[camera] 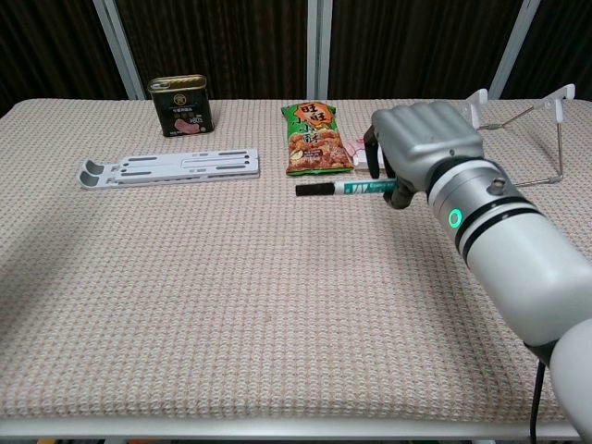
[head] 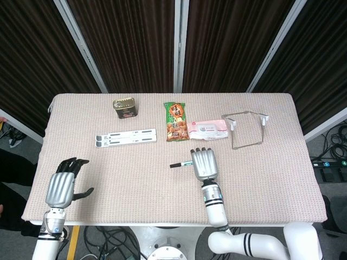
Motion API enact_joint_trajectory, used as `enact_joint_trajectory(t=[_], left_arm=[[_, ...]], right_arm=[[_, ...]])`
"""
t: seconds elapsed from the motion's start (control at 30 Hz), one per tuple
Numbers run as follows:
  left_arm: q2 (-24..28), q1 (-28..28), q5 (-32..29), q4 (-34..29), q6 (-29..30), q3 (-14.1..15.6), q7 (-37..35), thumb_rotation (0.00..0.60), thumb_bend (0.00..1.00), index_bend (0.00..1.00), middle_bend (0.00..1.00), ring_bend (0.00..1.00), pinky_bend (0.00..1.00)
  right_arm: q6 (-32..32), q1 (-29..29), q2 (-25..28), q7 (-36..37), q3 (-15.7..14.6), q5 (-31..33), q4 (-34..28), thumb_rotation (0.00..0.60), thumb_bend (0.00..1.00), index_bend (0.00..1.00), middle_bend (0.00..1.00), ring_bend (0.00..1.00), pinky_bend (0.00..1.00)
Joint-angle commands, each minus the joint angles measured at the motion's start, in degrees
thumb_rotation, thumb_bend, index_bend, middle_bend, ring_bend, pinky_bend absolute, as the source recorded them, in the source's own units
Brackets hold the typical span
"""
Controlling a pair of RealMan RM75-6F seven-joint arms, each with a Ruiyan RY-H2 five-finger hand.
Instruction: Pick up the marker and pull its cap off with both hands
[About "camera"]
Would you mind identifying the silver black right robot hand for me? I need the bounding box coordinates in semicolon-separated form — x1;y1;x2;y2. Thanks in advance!
363;101;486;212

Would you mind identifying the white green marker body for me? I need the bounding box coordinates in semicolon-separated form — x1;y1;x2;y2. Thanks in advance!
333;178;399;197

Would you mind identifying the black marker cap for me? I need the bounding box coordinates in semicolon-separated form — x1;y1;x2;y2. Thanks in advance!
294;181;337;198

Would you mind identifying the pink wet wipes pack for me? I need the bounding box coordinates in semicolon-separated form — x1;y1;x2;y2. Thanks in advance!
344;135;388;169

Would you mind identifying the green snack bag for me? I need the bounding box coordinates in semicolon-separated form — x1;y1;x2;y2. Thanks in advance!
280;102;358;178

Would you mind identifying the dark luncheon meat can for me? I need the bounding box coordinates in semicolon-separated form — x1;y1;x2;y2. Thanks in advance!
147;74;216;138

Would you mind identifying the white folding laptop stand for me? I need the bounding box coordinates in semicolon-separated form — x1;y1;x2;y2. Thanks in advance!
77;147;262;191

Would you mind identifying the pink woven table cloth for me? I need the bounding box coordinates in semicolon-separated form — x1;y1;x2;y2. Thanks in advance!
0;97;592;423

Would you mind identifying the white partition frame post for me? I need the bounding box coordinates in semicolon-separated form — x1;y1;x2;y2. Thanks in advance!
306;0;333;101
92;0;147;101
488;0;543;99

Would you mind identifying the metal wire book stand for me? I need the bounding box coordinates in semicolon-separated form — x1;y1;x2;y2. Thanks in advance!
463;82;577;188

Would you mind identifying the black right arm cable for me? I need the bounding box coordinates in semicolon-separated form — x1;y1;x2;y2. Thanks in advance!
528;358;550;444

